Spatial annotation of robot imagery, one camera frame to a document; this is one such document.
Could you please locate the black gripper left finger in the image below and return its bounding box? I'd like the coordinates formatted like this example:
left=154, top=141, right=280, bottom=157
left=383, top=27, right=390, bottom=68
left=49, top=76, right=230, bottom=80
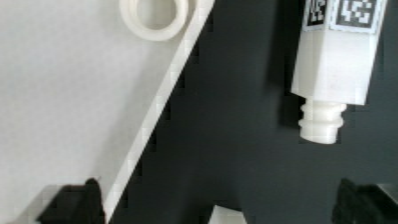
left=13, top=177, right=106, bottom=224

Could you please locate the white desk leg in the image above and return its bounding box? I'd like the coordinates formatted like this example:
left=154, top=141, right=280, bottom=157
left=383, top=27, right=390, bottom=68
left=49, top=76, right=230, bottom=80
left=291, top=0, right=388, bottom=144

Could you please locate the white desk tabletop tray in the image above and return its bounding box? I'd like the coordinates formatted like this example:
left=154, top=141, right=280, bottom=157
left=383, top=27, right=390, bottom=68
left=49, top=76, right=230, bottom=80
left=0, top=0, right=214, bottom=224

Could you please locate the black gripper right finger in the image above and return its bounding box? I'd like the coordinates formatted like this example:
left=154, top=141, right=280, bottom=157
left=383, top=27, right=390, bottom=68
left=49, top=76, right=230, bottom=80
left=332, top=178, right=398, bottom=224

